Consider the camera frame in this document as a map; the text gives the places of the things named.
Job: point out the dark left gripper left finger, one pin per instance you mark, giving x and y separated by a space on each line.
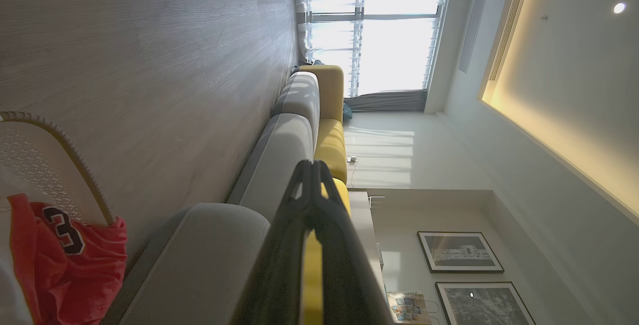
279 265

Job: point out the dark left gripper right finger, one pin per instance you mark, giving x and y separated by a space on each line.
344 275

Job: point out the red basketball jersey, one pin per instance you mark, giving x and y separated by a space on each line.
70 280

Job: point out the grey sofa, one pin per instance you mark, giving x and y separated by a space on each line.
209 260

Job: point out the light wooden cabinet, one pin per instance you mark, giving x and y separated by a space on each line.
364 235

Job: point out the colourful paper bag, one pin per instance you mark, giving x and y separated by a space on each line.
408 309

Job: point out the black framed picture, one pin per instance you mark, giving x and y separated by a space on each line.
481 307
459 252

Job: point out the blue cushion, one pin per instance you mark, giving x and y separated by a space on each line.
347 112

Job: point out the grey curtain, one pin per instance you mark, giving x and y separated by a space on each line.
389 100

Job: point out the large window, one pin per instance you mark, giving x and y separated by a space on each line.
399 40

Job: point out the white laundry basket brown rim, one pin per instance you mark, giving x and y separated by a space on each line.
35 165

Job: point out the long ceiling air vent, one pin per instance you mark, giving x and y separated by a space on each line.
509 20

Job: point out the round ceiling downlight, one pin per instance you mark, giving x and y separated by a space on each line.
619 8

